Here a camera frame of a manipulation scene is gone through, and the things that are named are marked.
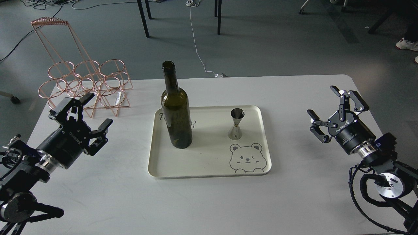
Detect cream bear serving tray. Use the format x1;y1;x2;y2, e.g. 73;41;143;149
148;105;272;179

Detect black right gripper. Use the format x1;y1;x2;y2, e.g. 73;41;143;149
307;86;376;154

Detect dark green wine bottle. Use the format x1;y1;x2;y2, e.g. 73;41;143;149
161;61;192;149

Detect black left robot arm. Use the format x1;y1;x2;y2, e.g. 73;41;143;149
1;93;113;235

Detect white floor cable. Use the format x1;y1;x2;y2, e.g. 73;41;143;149
185;0;229;78

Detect white sneaker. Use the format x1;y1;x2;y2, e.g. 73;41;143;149
395;38;418;52

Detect steel double jigger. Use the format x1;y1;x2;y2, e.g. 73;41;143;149
228;108;245;140

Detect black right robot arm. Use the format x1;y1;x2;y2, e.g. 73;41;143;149
307;86;418;235

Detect chair caster wheel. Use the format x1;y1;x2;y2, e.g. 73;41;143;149
0;91;20;104

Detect black chair legs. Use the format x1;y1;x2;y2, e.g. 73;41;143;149
137;0;222;38

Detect black desk leg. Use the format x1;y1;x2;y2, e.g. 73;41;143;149
367;9;394;34

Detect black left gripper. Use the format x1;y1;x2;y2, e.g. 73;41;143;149
36;92;113;169

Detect copper wire wine rack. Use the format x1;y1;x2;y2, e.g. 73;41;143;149
31;17;134;117

